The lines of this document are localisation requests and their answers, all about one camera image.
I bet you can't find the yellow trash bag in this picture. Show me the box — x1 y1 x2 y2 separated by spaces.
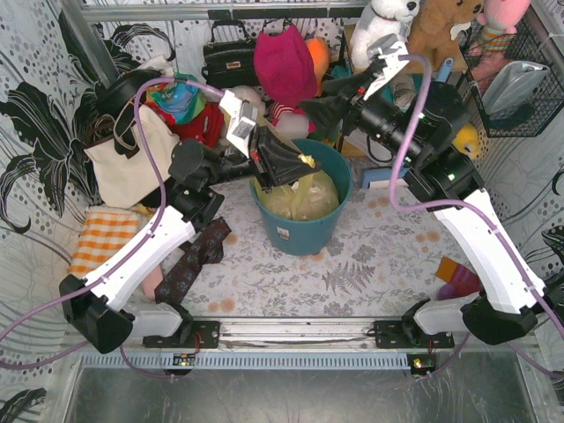
219 103 341 221

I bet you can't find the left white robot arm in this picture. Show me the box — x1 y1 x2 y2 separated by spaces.
59 126 321 354

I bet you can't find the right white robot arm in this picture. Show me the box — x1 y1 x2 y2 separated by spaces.
301 77 563 345

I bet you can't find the teal trash bin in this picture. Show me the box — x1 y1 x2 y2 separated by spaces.
249 138 353 256

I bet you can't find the cream tote bag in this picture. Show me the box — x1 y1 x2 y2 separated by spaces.
85 105 179 209

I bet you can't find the pink white plush doll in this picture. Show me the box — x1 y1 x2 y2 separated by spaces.
269 102 316 139

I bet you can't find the red cloth in basket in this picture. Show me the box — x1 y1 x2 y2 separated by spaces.
160 103 225 148

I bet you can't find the orange plush toy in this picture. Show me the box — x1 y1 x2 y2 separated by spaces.
306 38 330 93

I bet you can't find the magenta knit hat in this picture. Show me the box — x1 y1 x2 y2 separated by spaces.
254 24 317 108

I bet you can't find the white fluffy plush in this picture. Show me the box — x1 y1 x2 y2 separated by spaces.
230 85 266 116

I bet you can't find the colourful striped cloth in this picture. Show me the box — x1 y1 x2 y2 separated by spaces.
145 82 206 127

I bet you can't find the dark patterned necktie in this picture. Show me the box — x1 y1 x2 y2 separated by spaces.
154 218 231 304

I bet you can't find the wooden shelf rack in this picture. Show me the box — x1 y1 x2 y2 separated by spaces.
335 24 468 158

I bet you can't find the yellow plush duck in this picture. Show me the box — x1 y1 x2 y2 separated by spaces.
452 122 479 160

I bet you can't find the brown teddy bear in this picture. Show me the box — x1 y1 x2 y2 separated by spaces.
407 0 484 71

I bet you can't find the white plush dog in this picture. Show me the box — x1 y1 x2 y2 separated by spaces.
350 0 420 71

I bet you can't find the black leather handbag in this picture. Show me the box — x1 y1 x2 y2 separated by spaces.
201 20 260 88

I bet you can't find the black round hat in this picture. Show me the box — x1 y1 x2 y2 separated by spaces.
96 69 162 117

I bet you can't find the silver foil pouch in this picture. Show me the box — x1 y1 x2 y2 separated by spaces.
482 61 550 115

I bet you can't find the orange checked towel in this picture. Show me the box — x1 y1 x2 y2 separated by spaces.
69 206 145 278

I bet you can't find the pink cloth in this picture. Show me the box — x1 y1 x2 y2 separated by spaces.
141 265 164 300

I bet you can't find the pink plush toy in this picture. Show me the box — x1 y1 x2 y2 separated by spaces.
468 0 531 56

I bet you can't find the purple orange sock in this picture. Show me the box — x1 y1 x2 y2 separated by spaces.
435 256 481 301

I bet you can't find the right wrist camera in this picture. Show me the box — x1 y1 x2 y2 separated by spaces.
363 33 408 100

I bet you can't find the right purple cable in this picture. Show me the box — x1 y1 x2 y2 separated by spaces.
390 53 564 382

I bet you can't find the purple cable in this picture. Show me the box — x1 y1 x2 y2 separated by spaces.
390 53 564 382
0 77 228 380

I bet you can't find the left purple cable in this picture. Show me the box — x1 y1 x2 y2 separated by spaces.
0 77 228 380

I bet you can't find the black wire basket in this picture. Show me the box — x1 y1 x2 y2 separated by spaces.
460 21 563 137

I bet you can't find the metal base rail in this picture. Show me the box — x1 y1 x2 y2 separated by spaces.
80 317 513 375

